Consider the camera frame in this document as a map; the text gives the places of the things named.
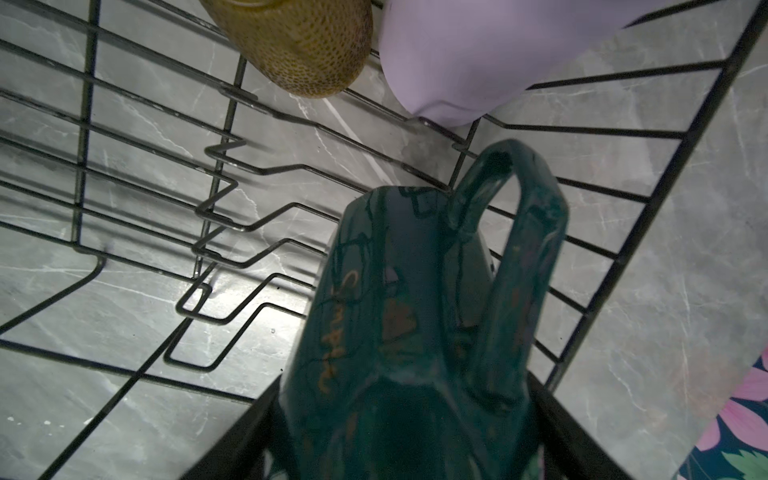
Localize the green mug cream inside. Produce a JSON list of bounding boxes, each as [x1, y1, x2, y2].
[[270, 140, 569, 479]]

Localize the black wire dish rack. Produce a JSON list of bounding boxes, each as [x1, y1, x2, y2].
[[1, 1, 767, 479]]

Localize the lilac plastic cup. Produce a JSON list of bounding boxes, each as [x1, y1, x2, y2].
[[379, 0, 666, 127]]

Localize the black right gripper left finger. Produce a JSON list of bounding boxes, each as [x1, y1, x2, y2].
[[181, 376, 288, 480]]

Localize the amber textured glass cup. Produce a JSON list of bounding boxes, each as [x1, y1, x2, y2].
[[200, 0, 374, 98]]

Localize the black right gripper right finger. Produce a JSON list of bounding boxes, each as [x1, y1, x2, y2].
[[527, 373, 632, 480]]

